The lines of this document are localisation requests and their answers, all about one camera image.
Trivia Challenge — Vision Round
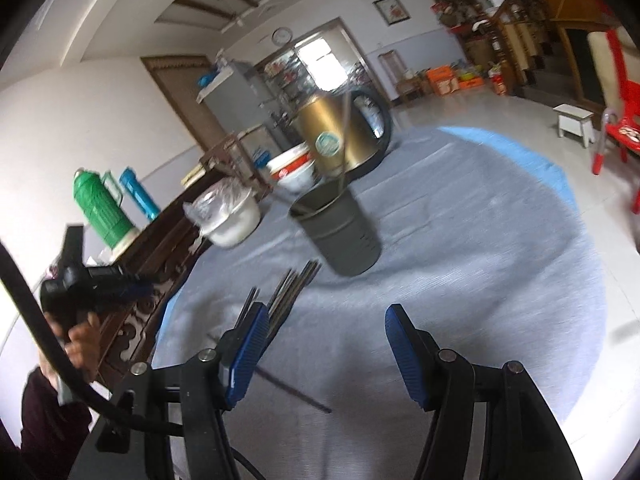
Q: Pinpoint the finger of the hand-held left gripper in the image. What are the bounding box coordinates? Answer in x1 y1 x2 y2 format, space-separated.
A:
101 268 154 307

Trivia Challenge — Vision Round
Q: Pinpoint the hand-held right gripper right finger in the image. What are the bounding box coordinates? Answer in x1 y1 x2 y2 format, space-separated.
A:
384 304 583 480

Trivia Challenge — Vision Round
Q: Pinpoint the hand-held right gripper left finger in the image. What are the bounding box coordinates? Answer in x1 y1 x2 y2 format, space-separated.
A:
67 302 271 480

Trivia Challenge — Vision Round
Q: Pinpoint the grey perforated utensil holder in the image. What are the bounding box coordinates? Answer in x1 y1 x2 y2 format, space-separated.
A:
287 180 383 277

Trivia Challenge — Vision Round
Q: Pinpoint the person's left forearm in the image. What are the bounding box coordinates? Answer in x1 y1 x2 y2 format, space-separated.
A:
20 347 96 480

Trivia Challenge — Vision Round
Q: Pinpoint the person's left hand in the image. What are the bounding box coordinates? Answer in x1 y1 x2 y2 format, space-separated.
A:
44 311 103 385

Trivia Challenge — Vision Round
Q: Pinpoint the carved wooden sideboard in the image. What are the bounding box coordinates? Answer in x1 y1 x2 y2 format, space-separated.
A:
85 132 281 391

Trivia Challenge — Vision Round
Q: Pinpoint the green thermos flask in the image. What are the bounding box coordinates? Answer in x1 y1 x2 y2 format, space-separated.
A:
72 167 141 251

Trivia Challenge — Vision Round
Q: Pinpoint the blue thermos flask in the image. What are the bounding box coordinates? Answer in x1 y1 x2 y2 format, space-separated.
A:
119 167 162 221

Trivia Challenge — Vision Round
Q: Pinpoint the grey table cloth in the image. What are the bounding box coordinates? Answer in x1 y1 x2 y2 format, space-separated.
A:
150 125 608 480

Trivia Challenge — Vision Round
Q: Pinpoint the clear plastic bag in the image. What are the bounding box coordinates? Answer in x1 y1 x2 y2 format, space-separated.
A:
182 177 253 228

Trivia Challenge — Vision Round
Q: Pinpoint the white plastic bowl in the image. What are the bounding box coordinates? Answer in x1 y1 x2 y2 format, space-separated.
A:
200 190 262 250

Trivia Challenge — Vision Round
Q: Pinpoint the red and white bowl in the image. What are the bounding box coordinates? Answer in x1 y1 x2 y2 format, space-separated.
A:
266 143 317 193

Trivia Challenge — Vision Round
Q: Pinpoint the brown wooden door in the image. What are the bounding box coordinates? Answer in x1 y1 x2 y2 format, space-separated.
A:
141 55 231 153

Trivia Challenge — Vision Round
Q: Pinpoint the grey refrigerator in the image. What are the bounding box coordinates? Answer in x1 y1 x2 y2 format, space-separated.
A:
197 60 281 151

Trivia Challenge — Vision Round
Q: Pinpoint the light blue under cloth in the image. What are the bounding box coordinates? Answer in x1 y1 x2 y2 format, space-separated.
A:
152 126 581 346

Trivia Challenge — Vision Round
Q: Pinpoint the gold electric kettle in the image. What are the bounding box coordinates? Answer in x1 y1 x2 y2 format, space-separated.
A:
290 87 396 181

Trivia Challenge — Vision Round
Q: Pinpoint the orange cardboard box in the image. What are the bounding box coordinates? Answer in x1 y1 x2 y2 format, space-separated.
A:
426 65 461 97

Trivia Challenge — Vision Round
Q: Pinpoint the wooden chair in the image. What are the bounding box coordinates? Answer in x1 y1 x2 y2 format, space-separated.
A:
377 49 421 106

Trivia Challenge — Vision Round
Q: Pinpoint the white step stool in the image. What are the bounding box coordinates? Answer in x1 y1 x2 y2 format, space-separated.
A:
552 103 597 148

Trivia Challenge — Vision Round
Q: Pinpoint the red plastic chair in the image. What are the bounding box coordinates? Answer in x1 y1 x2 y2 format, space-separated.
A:
591 30 640 176

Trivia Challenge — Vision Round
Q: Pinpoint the cluttered goods shelf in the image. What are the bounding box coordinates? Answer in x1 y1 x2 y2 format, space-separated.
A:
427 0 496 81

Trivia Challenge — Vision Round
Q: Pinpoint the wooden staircase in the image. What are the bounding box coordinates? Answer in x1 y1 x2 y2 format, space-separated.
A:
495 0 621 106

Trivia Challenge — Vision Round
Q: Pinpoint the beige panel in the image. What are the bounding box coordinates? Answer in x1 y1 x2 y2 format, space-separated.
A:
587 30 632 111

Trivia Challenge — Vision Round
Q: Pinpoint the black cable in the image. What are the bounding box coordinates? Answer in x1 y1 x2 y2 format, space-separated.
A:
0 239 185 437

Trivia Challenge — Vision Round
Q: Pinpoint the framed wall picture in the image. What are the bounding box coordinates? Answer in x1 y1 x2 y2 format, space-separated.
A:
373 0 412 26

